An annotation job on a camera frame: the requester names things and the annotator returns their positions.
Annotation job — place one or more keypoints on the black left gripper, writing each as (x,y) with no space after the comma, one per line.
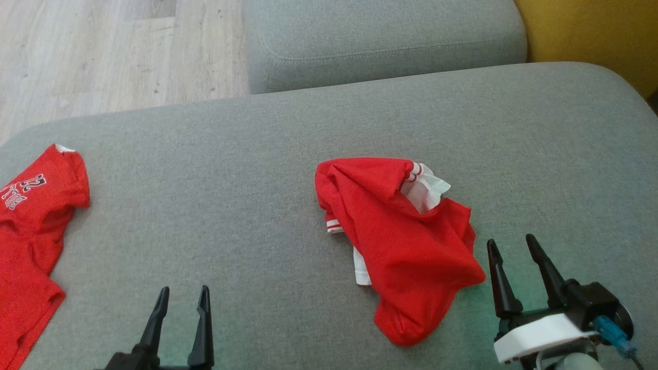
(133,362)

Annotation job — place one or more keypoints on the wide yellow sofa backrest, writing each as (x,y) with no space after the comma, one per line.
(591,31)

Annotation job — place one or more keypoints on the large grey sofa seat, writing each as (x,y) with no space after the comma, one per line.
(231,180)

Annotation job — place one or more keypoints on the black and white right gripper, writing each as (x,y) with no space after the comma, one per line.
(540,334)

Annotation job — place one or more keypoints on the red jersey with white sleeves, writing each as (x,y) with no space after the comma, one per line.
(406,246)

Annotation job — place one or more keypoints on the red printed t-shirt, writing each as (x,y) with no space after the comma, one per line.
(31,246)

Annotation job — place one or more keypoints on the grey sofa seat cushion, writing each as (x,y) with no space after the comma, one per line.
(380,36)

